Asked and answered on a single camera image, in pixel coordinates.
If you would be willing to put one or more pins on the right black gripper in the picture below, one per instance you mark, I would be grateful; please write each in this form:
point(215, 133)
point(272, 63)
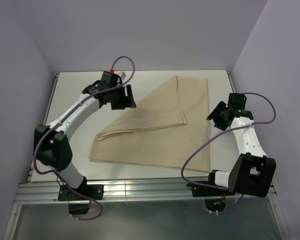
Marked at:
point(215, 113)

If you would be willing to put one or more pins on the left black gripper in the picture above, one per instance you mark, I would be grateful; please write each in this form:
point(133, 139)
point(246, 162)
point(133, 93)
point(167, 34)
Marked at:
point(126, 101)

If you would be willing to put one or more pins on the beige cloth wrap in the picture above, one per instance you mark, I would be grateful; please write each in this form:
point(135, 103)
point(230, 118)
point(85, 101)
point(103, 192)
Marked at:
point(167, 127)

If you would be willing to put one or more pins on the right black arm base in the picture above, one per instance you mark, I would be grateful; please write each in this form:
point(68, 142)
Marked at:
point(203, 191)

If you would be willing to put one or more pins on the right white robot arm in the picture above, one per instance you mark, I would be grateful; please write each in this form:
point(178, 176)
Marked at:
point(253, 171)

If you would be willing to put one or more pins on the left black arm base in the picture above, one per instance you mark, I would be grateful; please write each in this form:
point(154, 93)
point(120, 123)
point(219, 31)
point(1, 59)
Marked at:
point(81, 200)

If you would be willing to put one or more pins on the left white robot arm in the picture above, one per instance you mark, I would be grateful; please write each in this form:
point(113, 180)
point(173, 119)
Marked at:
point(52, 142)

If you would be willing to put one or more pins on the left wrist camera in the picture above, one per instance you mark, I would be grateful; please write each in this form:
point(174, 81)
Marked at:
point(121, 74)

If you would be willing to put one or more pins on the aluminium mounting rail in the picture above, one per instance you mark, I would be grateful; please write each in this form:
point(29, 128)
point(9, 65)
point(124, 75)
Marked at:
point(135, 190)

